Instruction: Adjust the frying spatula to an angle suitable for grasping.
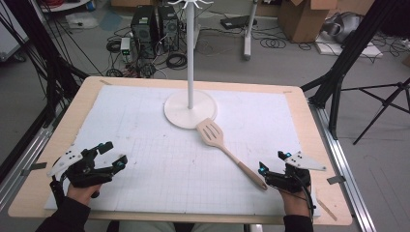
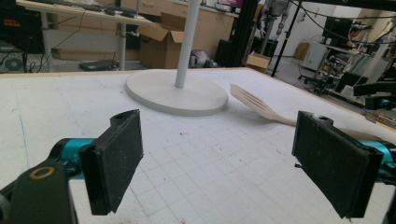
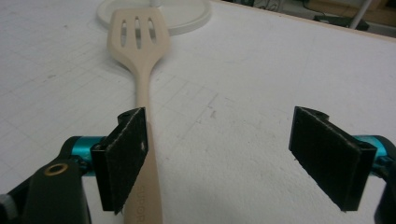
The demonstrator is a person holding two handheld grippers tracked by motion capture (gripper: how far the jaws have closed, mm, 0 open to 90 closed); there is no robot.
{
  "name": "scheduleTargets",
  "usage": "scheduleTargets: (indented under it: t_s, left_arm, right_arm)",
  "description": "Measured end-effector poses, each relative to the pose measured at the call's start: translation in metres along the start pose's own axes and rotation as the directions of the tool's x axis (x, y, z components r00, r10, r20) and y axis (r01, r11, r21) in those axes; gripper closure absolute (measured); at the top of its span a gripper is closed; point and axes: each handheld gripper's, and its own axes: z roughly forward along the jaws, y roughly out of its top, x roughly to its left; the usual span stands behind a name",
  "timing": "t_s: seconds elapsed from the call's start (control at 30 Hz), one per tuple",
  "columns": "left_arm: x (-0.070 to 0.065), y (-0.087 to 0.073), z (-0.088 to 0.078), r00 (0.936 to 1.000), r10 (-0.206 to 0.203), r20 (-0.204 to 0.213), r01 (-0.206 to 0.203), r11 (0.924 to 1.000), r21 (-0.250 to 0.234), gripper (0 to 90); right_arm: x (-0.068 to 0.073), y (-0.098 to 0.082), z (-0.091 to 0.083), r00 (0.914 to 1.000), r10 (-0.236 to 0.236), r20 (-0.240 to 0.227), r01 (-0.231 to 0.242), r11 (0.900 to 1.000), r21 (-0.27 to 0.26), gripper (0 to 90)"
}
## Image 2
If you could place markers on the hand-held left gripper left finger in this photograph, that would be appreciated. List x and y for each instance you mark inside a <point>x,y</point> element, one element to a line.
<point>109,161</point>

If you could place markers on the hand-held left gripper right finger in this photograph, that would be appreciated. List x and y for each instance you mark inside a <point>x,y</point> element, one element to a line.
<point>334,165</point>

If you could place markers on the wooden slotted spatula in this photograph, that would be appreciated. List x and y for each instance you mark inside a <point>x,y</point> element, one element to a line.
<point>264,107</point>

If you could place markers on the black laptop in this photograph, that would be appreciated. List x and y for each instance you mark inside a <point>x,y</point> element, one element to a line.
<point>99,65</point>

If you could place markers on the white round-base stand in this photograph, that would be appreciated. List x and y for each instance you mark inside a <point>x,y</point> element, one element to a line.
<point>180,90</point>

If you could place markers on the white cabinet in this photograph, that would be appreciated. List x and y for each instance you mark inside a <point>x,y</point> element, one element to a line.
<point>314,56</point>

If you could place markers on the small cardboard box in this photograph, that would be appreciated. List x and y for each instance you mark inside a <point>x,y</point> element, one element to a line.
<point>258,62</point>

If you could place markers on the open cardboard box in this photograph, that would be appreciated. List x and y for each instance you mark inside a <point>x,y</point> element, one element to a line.
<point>162,40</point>

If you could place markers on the black tripod stand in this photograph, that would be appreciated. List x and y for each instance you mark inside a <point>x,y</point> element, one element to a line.
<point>285,40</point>

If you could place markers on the white-legged desk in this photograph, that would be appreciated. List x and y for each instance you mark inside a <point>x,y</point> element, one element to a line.
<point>84,28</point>

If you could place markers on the black monitor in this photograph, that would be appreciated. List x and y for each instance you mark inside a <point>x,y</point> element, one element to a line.
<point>337,28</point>

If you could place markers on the grey helmet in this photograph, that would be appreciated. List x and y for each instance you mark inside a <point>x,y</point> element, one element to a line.
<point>201,59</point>

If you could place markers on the black metal frame post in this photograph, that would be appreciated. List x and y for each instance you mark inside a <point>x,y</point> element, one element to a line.
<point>241,31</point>

